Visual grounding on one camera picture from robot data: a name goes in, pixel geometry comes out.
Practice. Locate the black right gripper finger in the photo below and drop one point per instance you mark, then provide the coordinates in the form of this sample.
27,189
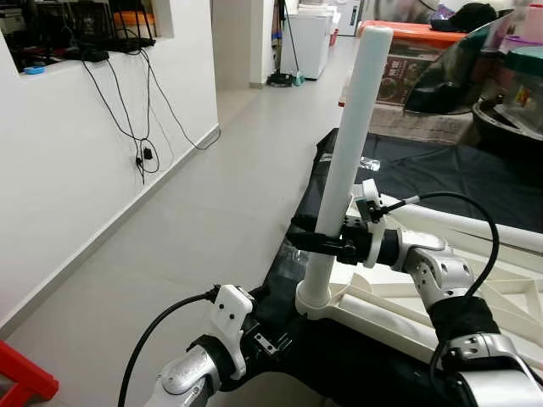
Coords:
318,245
306,223

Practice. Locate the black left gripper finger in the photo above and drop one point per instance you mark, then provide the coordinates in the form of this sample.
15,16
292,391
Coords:
261,292
277,345

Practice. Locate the white plastic table leg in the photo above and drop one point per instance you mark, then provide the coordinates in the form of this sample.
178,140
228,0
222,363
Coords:
509,237
352,144

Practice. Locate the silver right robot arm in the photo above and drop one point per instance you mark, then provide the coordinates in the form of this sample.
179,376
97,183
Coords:
441,271

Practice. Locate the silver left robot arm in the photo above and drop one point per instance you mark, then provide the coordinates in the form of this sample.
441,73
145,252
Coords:
187,377

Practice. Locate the clear tape strip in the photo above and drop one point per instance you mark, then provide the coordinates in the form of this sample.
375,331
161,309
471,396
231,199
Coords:
366,163

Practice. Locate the black tablecloth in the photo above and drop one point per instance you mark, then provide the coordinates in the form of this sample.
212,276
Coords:
441,178

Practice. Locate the black floor mop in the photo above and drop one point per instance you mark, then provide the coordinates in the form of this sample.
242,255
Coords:
284,80

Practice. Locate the orange lidded storage box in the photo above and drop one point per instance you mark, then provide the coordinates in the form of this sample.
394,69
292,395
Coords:
407,80

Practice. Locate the black power adapter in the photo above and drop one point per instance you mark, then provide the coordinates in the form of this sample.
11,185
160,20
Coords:
148,154

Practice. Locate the white plastic table top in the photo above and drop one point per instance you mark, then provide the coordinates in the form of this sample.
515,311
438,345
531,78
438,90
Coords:
517,305

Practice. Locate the white refrigerator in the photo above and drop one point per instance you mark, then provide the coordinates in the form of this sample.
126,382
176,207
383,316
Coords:
314,42

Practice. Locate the black wok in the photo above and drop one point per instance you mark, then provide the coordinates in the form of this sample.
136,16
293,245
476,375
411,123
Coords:
509,140

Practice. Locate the clear plastic storage box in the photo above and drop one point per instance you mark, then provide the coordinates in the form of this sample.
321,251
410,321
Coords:
526,97

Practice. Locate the red plastic stool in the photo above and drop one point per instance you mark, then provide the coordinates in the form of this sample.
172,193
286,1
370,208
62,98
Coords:
21,373

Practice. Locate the green round lid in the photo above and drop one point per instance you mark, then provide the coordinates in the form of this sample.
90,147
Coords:
526,58

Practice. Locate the black cap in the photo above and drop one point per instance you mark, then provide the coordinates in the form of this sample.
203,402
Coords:
471,17

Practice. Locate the black router with antennas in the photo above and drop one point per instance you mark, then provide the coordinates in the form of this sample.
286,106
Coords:
110,47

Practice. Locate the pink plastic container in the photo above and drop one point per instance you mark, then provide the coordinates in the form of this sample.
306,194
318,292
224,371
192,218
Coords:
526,21

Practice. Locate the blue small object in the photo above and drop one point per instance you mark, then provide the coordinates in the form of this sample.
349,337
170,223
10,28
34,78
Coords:
34,69

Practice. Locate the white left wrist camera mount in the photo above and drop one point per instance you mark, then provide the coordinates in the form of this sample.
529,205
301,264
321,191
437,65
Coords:
231,309

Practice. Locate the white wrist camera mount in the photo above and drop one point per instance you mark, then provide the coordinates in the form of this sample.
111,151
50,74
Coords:
369,191
231,309

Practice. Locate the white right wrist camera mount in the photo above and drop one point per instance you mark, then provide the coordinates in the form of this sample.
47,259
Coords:
369,191

